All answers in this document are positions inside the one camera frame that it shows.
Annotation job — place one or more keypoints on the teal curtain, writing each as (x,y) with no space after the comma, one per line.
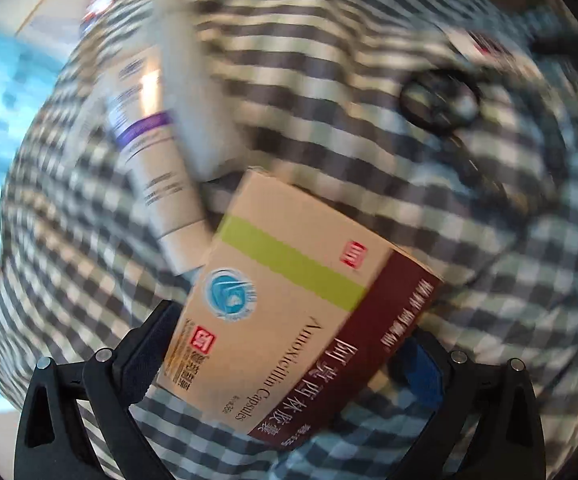
(4,160)

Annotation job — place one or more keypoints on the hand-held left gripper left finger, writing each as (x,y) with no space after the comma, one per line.
(139,360)

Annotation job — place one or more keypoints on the beige maroon medicine box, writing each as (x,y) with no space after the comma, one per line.
(289,320)

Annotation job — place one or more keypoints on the plain white tube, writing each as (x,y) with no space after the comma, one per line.
(194,100)

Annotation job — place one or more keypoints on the white tube purple band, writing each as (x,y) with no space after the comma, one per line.
(154,170)

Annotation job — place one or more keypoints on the red label packet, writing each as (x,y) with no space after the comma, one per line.
(484,44)

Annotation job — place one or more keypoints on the black magnifying glass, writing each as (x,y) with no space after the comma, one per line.
(411,110)

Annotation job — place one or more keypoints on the checked blanket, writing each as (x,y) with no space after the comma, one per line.
(319,110)

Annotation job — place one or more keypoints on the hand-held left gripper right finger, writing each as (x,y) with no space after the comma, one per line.
(421,377)

